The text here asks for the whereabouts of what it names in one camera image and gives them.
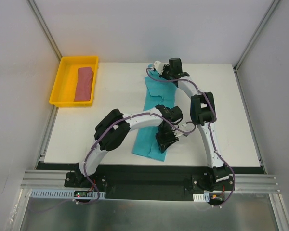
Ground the cyan t shirt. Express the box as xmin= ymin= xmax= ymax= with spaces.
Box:
xmin=131 ymin=63 xmax=179 ymax=162

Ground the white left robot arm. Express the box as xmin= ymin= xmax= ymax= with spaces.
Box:
xmin=74 ymin=105 xmax=183 ymax=187

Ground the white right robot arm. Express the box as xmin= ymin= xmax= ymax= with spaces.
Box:
xmin=153 ymin=58 xmax=231 ymax=192

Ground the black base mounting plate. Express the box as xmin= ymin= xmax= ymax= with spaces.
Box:
xmin=64 ymin=164 xmax=234 ymax=201

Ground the red folded t shirt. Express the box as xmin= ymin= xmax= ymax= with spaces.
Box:
xmin=74 ymin=67 xmax=93 ymax=102

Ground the yellow plastic bin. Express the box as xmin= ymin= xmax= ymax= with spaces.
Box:
xmin=49 ymin=56 xmax=99 ymax=107

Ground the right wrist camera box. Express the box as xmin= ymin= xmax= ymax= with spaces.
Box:
xmin=152 ymin=61 xmax=165 ymax=75

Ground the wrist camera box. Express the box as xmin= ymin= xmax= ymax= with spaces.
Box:
xmin=152 ymin=61 xmax=165 ymax=75
xmin=174 ymin=123 xmax=189 ymax=137

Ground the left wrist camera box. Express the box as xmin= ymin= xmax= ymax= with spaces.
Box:
xmin=174 ymin=123 xmax=189 ymax=137

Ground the right aluminium corner post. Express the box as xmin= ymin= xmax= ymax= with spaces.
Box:
xmin=233 ymin=0 xmax=282 ymax=73

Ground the aluminium corner post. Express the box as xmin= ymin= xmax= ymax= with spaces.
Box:
xmin=26 ymin=0 xmax=62 ymax=61
xmin=233 ymin=0 xmax=282 ymax=73

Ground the right white cable duct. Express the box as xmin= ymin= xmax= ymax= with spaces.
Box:
xmin=193 ymin=193 xmax=210 ymax=203

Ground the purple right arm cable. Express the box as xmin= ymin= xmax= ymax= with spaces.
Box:
xmin=145 ymin=67 xmax=236 ymax=212

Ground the aluminium front rail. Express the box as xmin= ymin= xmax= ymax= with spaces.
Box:
xmin=20 ymin=169 xmax=281 ymax=194

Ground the left grey cable duct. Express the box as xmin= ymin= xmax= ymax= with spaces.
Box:
xmin=30 ymin=189 xmax=106 ymax=199

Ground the left aluminium corner post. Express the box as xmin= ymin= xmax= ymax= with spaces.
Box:
xmin=26 ymin=0 xmax=62 ymax=61

